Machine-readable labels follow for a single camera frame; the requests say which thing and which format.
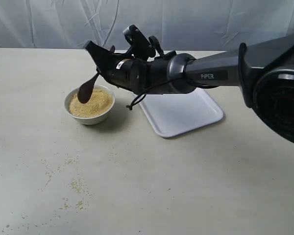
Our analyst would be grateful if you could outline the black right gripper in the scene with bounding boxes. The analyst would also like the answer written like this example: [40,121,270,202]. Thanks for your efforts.
[83,41,147,91]

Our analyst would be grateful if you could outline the dark red wooden spoon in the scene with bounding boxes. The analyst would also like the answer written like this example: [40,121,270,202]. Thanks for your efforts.
[77,45,116,104]

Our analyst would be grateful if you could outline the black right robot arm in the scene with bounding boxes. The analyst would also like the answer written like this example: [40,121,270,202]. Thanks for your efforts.
[84,34,294,143]

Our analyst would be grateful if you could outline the beige grainy powder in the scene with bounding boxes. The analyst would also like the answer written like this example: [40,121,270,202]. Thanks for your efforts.
[68,89,113,118]

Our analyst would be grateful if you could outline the white ceramic bowl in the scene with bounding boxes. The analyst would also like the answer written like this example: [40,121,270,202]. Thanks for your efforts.
[64,85,116,125]

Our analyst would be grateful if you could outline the white backdrop curtain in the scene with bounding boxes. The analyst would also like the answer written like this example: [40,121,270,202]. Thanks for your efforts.
[0,0,294,50]

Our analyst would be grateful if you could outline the white rectangular plastic tray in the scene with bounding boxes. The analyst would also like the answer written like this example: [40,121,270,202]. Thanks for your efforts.
[140,88,224,138]

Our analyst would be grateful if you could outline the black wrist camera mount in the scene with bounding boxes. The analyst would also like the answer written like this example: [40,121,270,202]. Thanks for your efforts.
[123,24,177,61]

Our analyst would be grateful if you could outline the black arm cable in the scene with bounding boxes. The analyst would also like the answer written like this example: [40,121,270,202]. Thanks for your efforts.
[125,70,211,111]

